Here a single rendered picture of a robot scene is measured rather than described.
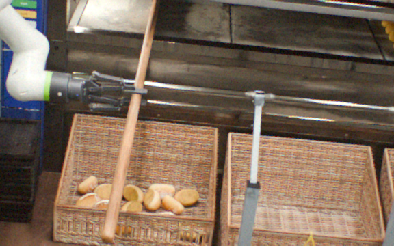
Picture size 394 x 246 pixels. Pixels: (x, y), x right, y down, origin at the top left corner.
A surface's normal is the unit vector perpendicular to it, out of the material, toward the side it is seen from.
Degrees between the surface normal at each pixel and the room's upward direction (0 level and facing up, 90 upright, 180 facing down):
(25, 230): 0
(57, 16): 90
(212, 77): 70
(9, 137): 0
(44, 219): 0
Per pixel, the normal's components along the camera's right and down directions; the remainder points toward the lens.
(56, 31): -0.03, 0.44
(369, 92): 0.01, 0.11
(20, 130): 0.11, -0.89
